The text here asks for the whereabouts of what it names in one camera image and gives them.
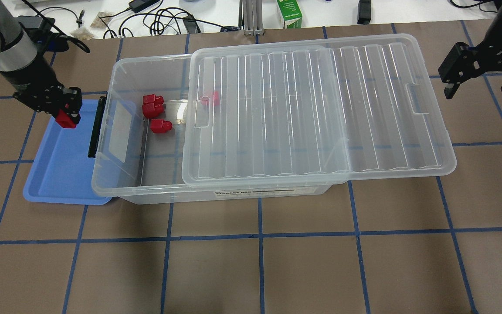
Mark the black power adapter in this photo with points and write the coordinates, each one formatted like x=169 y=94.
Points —
x=137 y=6

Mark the black box latch handle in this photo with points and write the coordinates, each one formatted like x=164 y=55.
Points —
x=98 y=120

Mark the aluminium frame post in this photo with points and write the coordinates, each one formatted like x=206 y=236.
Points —
x=251 y=17

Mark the clear plastic box lid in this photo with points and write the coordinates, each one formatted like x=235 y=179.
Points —
x=313 y=112

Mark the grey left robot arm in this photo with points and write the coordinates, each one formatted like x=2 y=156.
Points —
x=23 y=65

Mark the green white carton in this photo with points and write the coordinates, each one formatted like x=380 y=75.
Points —
x=290 y=14

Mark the blue plastic tray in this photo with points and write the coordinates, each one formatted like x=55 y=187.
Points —
x=62 y=171

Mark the red block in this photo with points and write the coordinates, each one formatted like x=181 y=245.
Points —
x=155 y=99
x=212 y=99
x=152 y=110
x=65 y=121
x=158 y=126

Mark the red block under lid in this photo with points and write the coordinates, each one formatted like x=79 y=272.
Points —
x=212 y=99

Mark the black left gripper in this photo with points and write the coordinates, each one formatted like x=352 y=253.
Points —
x=31 y=80

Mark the clear plastic storage box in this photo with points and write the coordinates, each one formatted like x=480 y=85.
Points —
x=142 y=167

